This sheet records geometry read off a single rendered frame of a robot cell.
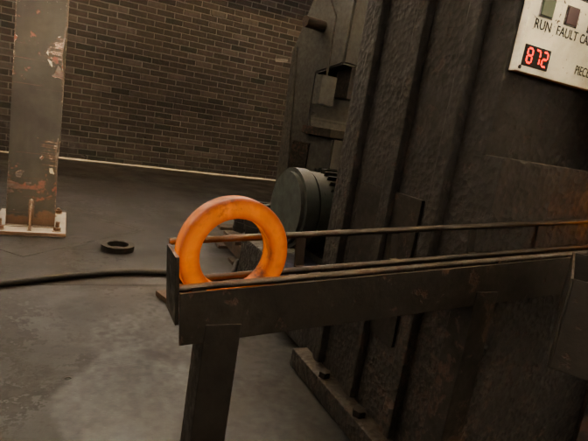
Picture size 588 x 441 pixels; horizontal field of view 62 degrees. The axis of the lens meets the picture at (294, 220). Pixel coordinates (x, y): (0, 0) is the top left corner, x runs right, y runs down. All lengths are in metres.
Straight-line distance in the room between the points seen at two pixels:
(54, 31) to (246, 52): 4.27
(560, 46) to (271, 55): 6.20
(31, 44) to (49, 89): 0.25
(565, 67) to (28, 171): 2.79
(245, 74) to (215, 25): 0.74
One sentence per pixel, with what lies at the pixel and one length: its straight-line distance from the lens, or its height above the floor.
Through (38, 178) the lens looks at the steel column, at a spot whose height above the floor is 0.32.
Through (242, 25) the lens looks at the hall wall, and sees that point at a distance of 7.20.
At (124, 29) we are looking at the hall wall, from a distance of 6.86.
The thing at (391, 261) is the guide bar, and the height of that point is 0.64.
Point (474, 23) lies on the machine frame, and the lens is 1.28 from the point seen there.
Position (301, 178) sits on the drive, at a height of 0.64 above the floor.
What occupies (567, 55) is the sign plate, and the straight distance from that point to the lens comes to 1.33.
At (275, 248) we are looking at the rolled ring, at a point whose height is 0.67.
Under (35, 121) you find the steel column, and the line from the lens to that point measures 3.24.
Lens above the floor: 0.87
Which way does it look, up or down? 11 degrees down
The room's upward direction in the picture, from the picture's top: 9 degrees clockwise
